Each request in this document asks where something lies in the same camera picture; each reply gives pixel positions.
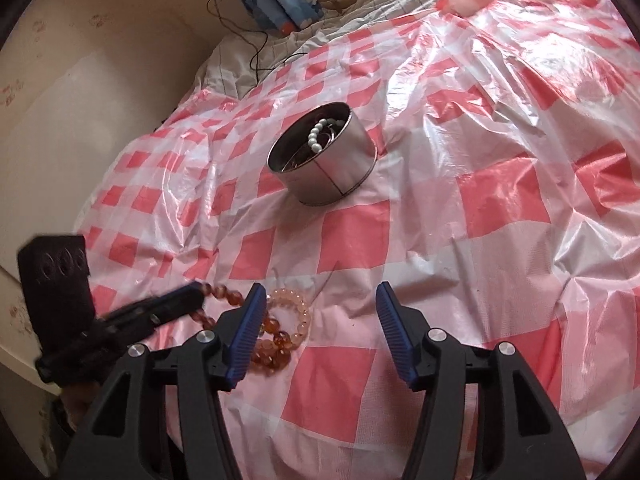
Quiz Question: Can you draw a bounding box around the white striped quilt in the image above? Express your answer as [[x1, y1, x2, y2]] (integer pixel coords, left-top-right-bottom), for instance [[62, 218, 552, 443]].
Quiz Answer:
[[200, 0, 576, 103]]

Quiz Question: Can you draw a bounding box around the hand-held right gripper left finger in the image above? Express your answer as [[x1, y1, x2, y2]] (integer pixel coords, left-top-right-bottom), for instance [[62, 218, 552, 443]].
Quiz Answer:
[[62, 282, 268, 480]]

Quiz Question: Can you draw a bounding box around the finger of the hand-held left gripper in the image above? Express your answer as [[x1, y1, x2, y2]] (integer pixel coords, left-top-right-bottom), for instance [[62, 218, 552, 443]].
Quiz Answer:
[[105, 307, 173, 336], [97, 282, 206, 323]]

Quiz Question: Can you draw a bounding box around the round metal tin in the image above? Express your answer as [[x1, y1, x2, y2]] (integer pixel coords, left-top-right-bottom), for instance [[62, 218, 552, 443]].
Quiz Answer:
[[266, 101, 378, 207]]

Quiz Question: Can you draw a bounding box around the amber bead bracelet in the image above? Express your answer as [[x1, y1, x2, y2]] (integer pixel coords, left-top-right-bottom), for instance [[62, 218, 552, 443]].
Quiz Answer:
[[200, 282, 296, 376]]

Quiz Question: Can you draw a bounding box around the pale pink bead bracelet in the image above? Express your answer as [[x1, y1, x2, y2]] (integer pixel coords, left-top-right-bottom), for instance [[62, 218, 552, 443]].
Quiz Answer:
[[262, 287, 313, 348]]

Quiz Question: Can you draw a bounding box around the white bead bracelet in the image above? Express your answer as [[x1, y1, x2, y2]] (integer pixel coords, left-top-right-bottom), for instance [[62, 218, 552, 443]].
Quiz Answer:
[[307, 118, 344, 155]]

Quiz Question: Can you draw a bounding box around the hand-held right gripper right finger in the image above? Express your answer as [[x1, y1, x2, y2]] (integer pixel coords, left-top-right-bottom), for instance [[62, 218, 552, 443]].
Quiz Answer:
[[375, 281, 586, 480]]

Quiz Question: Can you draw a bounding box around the red white checked plastic sheet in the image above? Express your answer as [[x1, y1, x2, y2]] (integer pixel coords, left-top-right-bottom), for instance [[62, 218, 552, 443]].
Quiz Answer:
[[75, 0, 640, 480]]

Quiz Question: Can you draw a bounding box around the black charger cable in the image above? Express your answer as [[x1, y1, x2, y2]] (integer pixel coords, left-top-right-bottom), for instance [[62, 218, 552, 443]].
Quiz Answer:
[[207, 0, 301, 86]]

